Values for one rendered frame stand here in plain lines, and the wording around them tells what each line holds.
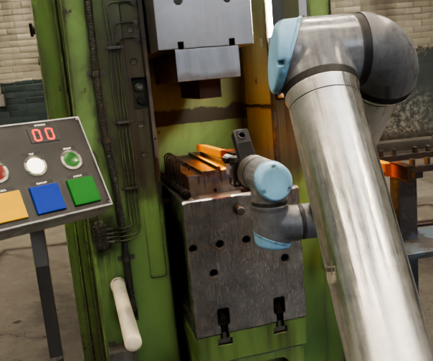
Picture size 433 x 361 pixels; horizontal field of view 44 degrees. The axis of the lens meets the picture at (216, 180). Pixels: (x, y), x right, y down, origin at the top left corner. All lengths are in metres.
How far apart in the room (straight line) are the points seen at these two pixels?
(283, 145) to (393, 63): 1.05
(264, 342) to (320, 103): 1.18
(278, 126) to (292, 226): 0.64
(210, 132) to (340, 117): 1.42
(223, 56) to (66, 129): 0.52
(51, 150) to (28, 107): 6.33
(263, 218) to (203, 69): 0.56
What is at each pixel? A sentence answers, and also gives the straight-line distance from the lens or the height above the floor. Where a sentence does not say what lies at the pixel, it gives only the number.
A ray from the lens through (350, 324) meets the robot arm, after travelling 0.71.
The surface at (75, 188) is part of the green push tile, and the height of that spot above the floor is 1.02.
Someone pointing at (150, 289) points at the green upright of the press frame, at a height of 0.58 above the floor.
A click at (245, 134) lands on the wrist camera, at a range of 1.47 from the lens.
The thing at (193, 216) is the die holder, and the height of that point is 0.87.
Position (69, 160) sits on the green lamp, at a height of 1.09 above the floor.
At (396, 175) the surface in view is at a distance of 1.52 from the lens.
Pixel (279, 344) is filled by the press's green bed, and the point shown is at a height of 0.39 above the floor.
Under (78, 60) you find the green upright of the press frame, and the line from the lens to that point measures 1.74.
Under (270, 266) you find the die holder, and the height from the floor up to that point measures 0.66.
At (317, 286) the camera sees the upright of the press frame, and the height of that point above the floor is 0.48.
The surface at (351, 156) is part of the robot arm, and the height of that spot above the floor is 1.15.
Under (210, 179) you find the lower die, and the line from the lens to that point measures 1.67.
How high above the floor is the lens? 1.27
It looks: 11 degrees down
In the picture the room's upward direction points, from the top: 5 degrees counter-clockwise
